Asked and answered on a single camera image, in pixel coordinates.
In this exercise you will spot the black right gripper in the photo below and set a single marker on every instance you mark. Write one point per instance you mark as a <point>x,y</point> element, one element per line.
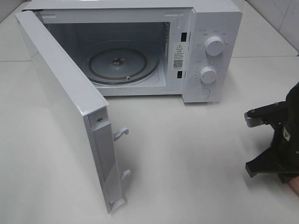
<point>284,156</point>

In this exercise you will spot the pink round plate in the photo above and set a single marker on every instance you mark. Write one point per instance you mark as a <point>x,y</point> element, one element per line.
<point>294,184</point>

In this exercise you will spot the round door release button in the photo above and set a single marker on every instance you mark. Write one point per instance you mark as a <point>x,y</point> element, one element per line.
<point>203,93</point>

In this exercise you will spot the white microwave door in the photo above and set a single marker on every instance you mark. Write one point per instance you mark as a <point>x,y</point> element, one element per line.
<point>79,108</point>

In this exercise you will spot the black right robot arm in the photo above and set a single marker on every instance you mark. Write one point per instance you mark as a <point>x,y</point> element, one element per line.
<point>292,121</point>

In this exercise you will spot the lower white dial knob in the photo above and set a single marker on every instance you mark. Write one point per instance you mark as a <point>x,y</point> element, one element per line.
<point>208,75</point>

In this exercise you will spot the white dial knob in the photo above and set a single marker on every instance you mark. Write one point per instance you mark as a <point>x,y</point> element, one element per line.
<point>214,45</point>
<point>208,75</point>

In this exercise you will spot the upper white dial knob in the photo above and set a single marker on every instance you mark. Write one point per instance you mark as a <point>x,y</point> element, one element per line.
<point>214,45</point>

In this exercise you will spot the white microwave oven body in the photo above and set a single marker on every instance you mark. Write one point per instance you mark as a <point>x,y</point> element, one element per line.
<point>175,29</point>

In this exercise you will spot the glass microwave turntable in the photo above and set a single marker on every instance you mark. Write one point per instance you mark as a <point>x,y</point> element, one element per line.
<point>121,62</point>

